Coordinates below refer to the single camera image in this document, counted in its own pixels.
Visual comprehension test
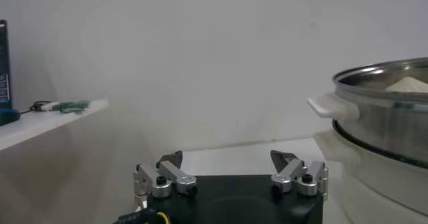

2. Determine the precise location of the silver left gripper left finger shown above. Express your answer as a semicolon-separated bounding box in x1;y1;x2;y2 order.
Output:
133;150;198;209

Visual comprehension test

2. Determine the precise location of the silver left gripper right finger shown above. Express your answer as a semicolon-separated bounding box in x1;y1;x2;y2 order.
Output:
270;150;329;201

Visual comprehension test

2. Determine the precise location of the white steamed baozi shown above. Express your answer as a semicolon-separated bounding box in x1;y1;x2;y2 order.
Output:
385;76;428;94

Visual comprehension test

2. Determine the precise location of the perforated steel steamer basket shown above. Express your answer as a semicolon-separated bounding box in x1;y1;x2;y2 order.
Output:
307;57;428;166

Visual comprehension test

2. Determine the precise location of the white electric pot base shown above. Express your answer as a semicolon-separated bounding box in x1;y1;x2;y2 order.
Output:
314;130;428;224

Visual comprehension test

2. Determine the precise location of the green hand tool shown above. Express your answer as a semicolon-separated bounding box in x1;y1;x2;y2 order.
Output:
59;100;92;114

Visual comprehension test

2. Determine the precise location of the small white and dark device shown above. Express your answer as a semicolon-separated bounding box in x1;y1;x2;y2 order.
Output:
41;102;64;112

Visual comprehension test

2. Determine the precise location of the white side table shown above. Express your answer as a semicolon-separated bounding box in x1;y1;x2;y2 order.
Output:
0;99;110;152

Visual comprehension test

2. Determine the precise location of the dark blue printed box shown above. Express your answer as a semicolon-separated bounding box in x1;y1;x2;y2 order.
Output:
0;19;13;110

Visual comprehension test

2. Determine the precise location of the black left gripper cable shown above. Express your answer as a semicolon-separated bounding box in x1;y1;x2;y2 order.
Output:
112;207;172;224

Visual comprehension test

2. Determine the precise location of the thin black looped cable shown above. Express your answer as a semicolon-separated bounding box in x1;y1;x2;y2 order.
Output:
19;100;51;115

